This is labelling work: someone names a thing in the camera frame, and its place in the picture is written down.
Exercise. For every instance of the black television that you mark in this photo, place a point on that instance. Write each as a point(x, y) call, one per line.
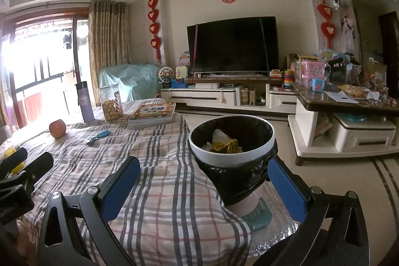
point(230, 44)

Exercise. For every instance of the red apple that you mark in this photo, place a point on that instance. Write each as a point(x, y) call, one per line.
point(57, 129)

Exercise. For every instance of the cartoon toy card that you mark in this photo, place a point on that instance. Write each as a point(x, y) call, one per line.
point(184, 58)

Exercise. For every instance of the white toy tablet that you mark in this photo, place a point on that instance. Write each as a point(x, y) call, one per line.
point(181, 72)

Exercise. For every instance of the yellow snack packet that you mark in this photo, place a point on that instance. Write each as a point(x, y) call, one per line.
point(229, 146)

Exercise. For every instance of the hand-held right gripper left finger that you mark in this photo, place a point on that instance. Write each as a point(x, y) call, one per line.
point(123, 185)

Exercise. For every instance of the purple bottle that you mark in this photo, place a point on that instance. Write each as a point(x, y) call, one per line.
point(84, 104)

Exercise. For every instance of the clear cookie jar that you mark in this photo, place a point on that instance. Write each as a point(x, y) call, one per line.
point(109, 108)

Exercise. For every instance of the yellow plastic cup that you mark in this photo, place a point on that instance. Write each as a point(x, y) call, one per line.
point(9, 153)

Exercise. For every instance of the teal plastic dustpan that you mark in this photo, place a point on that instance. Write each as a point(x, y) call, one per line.
point(258, 219)

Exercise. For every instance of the light blue covered chair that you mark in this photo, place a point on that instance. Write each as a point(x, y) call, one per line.
point(131, 79)

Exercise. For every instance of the glass balcony door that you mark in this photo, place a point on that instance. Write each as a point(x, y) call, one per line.
point(76, 51)

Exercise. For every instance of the small white fan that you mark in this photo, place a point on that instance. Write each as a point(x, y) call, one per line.
point(165, 76)

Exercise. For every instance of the silver foil mat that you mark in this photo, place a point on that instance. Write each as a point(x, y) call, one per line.
point(277, 236)

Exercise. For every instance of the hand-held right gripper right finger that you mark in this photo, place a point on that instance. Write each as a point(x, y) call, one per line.
point(286, 191)

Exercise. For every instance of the white bin with black bag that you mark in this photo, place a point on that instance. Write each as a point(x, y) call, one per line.
point(224, 160)

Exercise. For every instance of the pink storage box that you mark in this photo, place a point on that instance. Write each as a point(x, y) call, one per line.
point(313, 69)

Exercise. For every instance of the white television cabinet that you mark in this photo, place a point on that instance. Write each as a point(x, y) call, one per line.
point(202, 96)

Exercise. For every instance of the beige curtain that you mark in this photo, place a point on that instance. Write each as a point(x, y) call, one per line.
point(107, 35)

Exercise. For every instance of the white paper sheet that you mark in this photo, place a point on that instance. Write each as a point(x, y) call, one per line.
point(339, 97)

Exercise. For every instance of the blue basket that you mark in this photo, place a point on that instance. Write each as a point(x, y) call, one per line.
point(179, 83)

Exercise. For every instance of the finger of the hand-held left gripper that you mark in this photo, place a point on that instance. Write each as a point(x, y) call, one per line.
point(15, 157)
point(40, 164)

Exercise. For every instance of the hanging pink doll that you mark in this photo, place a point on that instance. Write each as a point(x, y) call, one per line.
point(348, 30)

